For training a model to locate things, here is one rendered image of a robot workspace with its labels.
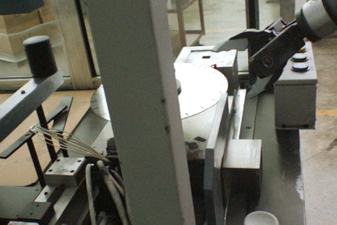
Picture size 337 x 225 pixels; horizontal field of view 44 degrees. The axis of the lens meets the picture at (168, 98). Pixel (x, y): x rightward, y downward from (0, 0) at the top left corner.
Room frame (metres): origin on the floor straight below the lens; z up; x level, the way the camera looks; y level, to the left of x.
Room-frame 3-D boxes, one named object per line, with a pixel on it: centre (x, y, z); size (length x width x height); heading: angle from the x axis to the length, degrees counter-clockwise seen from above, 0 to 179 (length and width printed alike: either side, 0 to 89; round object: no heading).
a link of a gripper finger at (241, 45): (0.84, -0.15, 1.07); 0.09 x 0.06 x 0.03; 58
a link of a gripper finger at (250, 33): (0.80, -0.18, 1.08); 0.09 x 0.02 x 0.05; 58
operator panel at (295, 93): (1.11, -0.37, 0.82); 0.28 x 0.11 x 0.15; 163
